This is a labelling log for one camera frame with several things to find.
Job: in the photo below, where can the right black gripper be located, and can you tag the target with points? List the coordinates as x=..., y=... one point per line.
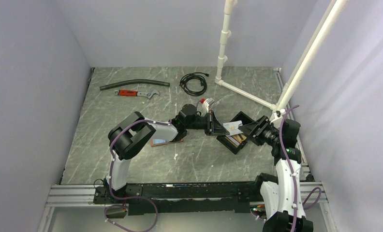
x=252, y=129

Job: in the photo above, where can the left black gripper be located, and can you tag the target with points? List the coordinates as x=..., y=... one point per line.
x=217, y=128

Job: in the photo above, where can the silver VIP credit card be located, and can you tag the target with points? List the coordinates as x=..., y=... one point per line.
x=233, y=127

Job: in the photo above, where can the black card box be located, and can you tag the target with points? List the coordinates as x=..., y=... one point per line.
x=236, y=142

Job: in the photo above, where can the brown leather card holder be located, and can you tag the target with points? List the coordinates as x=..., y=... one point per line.
x=167, y=142

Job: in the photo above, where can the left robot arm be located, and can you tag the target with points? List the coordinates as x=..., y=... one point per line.
x=129, y=137

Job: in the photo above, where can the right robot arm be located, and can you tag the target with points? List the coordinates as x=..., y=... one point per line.
x=284, y=210

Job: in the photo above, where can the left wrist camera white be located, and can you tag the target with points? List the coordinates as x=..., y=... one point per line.
x=206, y=105

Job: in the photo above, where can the white pvc pipe frame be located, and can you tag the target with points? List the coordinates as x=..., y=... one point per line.
x=269, y=40

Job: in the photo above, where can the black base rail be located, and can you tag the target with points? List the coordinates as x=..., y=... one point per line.
x=144, y=198

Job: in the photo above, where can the red handled adjustable wrench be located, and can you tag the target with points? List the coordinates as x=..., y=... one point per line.
x=132, y=93

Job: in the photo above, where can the aluminium extrusion frame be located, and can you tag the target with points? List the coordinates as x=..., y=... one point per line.
x=83, y=196

